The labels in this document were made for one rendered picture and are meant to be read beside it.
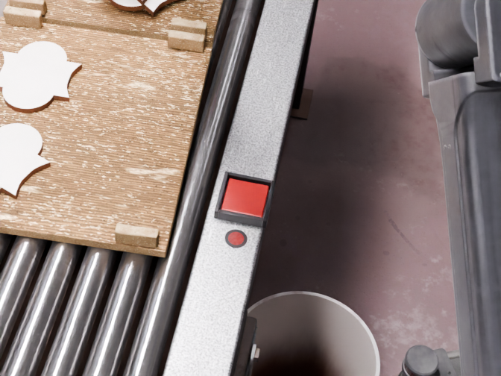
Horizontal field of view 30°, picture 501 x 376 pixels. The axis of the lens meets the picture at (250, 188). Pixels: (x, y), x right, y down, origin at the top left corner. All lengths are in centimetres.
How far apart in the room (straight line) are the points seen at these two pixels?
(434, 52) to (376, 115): 211
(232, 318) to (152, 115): 36
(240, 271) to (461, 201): 68
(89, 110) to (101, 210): 19
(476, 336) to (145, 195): 76
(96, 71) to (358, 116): 139
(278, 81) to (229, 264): 37
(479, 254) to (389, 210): 193
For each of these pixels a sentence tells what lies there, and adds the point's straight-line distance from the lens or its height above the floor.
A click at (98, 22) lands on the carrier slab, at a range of 158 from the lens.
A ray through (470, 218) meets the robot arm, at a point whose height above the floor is 150.
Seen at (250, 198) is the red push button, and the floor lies 93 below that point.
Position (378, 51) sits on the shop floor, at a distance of 298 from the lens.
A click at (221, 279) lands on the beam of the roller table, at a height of 91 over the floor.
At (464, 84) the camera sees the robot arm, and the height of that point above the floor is 156.
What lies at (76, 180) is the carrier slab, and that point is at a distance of 135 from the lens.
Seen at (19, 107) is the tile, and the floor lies 95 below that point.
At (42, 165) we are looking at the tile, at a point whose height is 95.
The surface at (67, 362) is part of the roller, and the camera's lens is 122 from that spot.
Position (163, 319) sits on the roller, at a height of 92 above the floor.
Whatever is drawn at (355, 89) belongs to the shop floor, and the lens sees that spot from 284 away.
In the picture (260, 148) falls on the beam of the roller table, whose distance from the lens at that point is 143.
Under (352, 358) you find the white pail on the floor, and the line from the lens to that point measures 201.
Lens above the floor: 199
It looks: 51 degrees down
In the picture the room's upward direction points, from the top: 7 degrees clockwise
